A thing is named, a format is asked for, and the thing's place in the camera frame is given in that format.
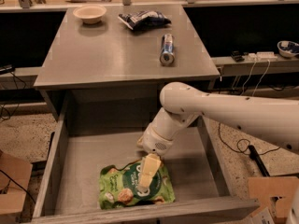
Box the green rice chip bag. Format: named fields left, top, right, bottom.
left=99, top=161, right=176, bottom=209

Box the right cardboard box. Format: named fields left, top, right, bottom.
left=248, top=176, right=299, bottom=224

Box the small black device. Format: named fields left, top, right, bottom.
left=231, top=50, right=244, bottom=63

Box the white cable pair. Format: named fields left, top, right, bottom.
left=237, top=59, right=271, bottom=97

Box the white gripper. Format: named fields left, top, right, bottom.
left=136, top=123, right=173, bottom=192

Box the grey counter cabinet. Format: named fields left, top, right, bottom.
left=33, top=4, right=221, bottom=121

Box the white power strip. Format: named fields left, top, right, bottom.
left=248, top=51, right=278, bottom=61

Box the blue silver drink can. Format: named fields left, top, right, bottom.
left=160, top=34, right=175, bottom=65

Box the cardboard box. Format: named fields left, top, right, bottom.
left=0, top=151, right=32, bottom=224
left=248, top=176, right=299, bottom=224

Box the black rod on floor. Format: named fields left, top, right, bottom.
left=249, top=145, right=269, bottom=176

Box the beige paper bowl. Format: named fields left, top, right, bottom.
left=73, top=5, right=107, bottom=24

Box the left cardboard box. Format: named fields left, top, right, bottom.
left=0, top=151, right=32, bottom=224

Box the dark blue snack bag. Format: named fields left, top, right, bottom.
left=118, top=10, right=171, bottom=31

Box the black cable on floor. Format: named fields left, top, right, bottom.
left=217, top=121, right=281, bottom=157

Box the black cable at left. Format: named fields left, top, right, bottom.
left=0, top=63, right=27, bottom=123

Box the open grey top drawer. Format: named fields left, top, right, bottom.
left=32, top=91, right=259, bottom=224

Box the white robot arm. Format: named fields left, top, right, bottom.
left=137, top=82, right=299, bottom=192

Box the blue white bowl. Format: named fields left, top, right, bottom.
left=278, top=40, right=299, bottom=58

